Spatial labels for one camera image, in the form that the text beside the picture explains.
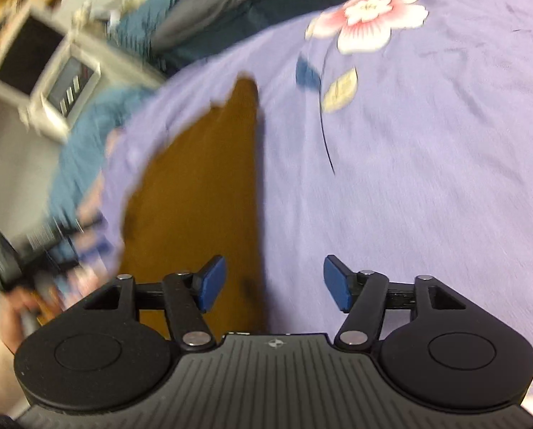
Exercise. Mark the person's left hand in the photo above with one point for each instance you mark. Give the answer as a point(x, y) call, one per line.
point(14, 321)

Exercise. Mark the dark teal duvet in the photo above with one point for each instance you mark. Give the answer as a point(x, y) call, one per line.
point(271, 13)

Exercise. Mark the white cabinet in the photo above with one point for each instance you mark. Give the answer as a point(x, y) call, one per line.
point(47, 80)

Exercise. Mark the grey pillow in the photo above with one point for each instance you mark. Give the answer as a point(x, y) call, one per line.
point(204, 4)

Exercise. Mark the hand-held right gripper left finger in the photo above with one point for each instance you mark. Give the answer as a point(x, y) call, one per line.
point(213, 283)

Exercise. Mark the lilac floral bed sheet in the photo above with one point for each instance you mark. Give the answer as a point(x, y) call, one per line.
point(405, 165)

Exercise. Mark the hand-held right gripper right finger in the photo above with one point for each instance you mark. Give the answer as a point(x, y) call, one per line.
point(337, 283)

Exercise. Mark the brown knit sweater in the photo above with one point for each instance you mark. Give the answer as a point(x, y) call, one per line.
point(204, 214)

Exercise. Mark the wooden furniture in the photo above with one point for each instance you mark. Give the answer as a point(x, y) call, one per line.
point(3, 4)

